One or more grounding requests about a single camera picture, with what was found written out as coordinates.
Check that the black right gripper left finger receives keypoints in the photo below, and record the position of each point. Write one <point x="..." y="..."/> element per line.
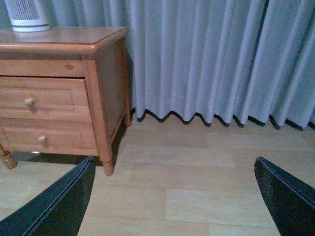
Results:
<point x="58" y="210"/>

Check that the wooden nightstand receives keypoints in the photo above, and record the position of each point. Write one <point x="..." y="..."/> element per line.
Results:
<point x="94" y="54"/>

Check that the grey curtain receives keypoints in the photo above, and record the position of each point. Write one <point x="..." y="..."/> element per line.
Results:
<point x="229" y="58"/>

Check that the drawer wooden knob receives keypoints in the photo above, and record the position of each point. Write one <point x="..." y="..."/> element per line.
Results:
<point x="42" y="139"/>
<point x="29" y="102"/>

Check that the lower drawer wooden knob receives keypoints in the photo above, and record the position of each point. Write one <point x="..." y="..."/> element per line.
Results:
<point x="42" y="139"/>

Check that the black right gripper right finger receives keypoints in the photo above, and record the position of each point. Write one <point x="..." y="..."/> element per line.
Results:
<point x="290" y="201"/>

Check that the white cylindrical air purifier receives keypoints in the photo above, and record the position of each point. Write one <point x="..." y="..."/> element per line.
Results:
<point x="27" y="15"/>

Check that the upper drawer wooden knob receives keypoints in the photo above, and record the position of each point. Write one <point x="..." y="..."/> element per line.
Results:
<point x="29" y="102"/>

